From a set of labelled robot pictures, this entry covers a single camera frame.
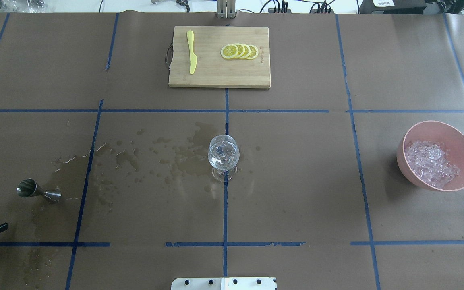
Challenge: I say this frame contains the steel jigger measuring cup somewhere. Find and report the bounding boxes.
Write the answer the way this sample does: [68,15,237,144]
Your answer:
[16,178,62,203]

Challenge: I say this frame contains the clear wine glass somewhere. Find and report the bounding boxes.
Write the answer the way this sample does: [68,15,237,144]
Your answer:
[208,135,240,183]

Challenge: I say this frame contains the clear ice cubes pile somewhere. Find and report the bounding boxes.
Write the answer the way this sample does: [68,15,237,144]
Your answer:
[404,140,460,189]

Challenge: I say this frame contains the yellow plastic knife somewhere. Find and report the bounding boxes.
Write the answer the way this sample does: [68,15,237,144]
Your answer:
[186,31,198,74]

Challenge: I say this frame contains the bamboo cutting board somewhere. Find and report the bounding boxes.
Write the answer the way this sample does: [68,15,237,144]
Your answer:
[169,26,272,89]

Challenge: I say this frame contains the pink bowl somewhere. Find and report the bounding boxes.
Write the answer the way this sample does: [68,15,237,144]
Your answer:
[396,120,464,192]

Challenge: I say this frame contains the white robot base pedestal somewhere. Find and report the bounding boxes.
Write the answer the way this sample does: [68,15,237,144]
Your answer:
[171,277,278,290]

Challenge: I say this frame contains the aluminium frame post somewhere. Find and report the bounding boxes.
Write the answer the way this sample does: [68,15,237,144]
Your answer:
[217,0,237,19]

